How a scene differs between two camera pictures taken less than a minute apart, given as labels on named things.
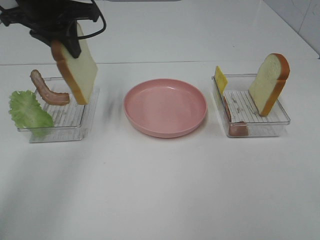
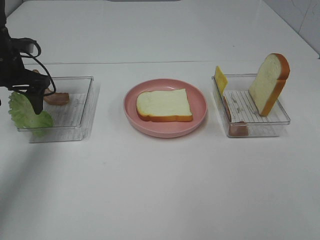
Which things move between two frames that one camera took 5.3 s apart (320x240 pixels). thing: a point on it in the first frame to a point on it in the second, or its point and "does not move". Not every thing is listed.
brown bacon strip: [239, 128] does not move
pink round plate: [165, 108] does not move
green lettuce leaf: [27, 112] does not move
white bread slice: [79, 72] to [164, 105]
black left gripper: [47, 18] to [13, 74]
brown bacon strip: [55, 98] does not move
